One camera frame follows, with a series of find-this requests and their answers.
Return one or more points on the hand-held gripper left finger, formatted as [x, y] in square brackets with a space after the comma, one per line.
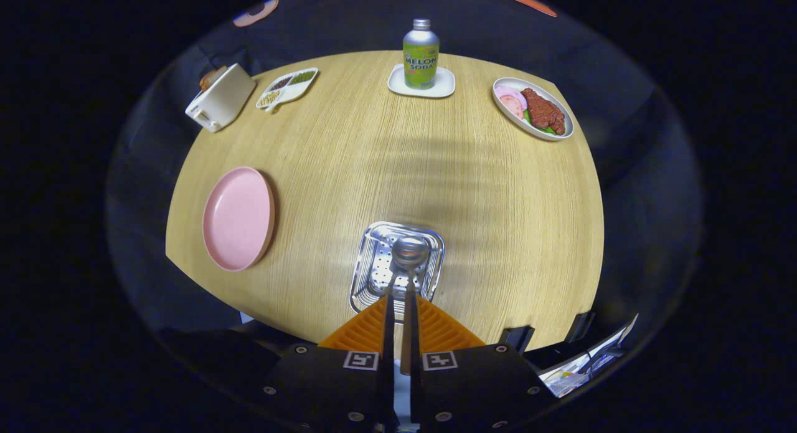
[389, 333]

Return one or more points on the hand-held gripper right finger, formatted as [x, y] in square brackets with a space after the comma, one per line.
[415, 333]

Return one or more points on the silver metal spoon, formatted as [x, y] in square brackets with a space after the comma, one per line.
[410, 252]

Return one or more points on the perforated metal basket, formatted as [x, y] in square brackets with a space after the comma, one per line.
[373, 265]

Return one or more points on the black table clamp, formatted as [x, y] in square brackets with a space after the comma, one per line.
[517, 338]
[580, 327]

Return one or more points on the pink round plate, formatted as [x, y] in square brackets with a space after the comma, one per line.
[238, 218]

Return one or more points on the white oval food plate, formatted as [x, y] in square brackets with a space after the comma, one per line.
[529, 129]

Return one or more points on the green lettuce leaf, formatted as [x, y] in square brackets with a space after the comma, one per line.
[528, 118]

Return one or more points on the white square coaster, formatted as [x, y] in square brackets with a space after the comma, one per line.
[445, 87]

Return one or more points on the pink ham slices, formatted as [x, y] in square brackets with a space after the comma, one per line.
[512, 101]

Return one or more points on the red meat piece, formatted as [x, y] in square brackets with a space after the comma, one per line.
[545, 109]

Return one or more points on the white divided bean tray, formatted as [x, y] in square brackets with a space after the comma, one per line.
[292, 91]

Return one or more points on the green soda bottle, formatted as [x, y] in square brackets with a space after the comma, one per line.
[421, 59]

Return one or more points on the white toaster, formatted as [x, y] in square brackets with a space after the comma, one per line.
[224, 99]

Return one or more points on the brown toast slice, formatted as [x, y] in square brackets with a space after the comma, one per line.
[210, 78]

